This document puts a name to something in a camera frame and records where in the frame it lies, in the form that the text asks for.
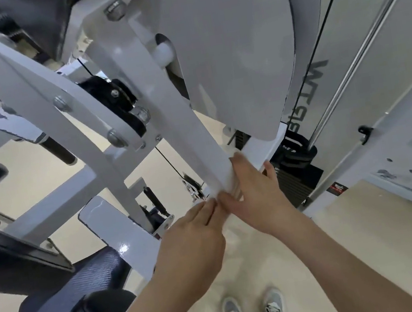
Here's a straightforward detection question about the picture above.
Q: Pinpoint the person's left hand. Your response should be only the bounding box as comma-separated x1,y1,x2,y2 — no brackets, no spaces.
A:
141,198,238,309

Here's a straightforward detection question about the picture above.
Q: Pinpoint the person's right hand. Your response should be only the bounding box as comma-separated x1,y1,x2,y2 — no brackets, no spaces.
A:
210,144,309,249

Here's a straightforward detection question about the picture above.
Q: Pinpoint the white cleaning wipe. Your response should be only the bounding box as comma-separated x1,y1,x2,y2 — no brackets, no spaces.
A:
214,179,247,206

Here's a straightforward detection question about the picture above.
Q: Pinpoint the white gym machine frame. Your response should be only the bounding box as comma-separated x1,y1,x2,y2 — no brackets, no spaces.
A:
0,0,412,312

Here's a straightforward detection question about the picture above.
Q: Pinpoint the black rectangular chest pad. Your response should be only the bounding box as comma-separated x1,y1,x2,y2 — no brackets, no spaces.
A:
0,178,79,303

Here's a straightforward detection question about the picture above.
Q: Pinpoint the person's right forearm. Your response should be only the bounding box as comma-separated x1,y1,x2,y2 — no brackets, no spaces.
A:
273,192,412,312

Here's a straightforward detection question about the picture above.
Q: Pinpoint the black weight stack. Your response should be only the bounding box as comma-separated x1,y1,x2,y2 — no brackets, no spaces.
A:
268,131,331,211

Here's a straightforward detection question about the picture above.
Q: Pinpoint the black square cushion pad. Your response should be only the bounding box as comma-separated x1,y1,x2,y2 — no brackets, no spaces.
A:
0,0,81,71

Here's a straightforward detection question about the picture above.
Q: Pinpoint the thin black steel cable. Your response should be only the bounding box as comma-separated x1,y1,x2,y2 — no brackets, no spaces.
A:
155,143,183,182

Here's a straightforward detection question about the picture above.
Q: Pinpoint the black foam handle grip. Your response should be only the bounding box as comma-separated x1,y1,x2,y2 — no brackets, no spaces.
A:
40,133,78,170

